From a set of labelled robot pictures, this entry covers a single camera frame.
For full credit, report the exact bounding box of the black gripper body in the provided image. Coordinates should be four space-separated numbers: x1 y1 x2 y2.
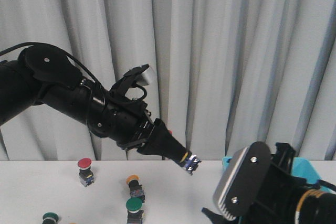
88 76 151 149
238 143 307 223

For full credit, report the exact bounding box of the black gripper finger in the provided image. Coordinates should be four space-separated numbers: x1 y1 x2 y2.
201 207 238 224
137 119 190 162

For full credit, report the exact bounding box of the red push button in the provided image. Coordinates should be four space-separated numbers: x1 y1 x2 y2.
77 158 94 187
177 148 202 176

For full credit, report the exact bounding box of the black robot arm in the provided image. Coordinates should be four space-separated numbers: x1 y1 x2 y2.
202 142 335 223
1 42 191 165

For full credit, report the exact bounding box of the light blue plastic box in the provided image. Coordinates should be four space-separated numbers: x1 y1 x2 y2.
222 156 333 193

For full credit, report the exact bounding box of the yellow push button lying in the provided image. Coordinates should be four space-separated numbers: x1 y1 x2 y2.
126 175 145 203

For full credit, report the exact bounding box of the green push button right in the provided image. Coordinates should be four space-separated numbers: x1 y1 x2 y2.
125 197 144 224

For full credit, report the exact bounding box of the green push button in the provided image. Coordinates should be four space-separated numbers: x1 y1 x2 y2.
42 212 59 224
125 197 144 224

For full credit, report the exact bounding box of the grey curtain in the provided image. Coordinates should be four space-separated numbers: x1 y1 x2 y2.
1 0 335 161

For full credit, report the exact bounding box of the green push button left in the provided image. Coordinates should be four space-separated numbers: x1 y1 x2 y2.
42 212 59 224

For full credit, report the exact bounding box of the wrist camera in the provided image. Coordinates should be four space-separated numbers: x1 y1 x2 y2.
124 64 155 86
213 142 271 221

